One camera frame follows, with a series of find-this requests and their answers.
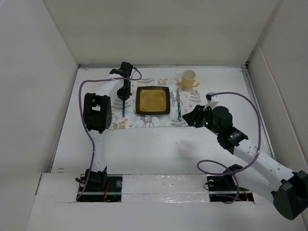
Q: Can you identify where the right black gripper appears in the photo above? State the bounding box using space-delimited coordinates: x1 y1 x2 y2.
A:
181 104 221 136

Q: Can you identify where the fork with teal handle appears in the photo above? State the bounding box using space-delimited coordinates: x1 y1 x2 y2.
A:
122 100 126 118

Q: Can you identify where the square black yellow plate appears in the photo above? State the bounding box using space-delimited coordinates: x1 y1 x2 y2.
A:
136 86 170 116

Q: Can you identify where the animal print cloth placemat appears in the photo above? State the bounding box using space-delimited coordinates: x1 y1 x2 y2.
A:
110 77 202 130

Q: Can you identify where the knife with blue handle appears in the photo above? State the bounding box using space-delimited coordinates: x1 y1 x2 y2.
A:
176 88 181 121

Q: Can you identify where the yellow ceramic mug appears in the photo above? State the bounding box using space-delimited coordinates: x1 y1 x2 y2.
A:
181 70 200 90

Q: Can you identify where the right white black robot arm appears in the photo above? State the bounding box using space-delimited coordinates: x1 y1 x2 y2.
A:
182 105 308 220

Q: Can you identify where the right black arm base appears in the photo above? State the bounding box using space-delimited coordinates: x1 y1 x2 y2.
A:
204 175 254 203

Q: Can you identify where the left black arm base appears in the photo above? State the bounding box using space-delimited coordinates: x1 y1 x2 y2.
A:
75 168 123 203

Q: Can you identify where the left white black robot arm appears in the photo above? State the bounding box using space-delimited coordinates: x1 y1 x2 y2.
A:
78 62 142 177

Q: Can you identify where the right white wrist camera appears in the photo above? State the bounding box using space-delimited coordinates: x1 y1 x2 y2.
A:
205 92 219 110

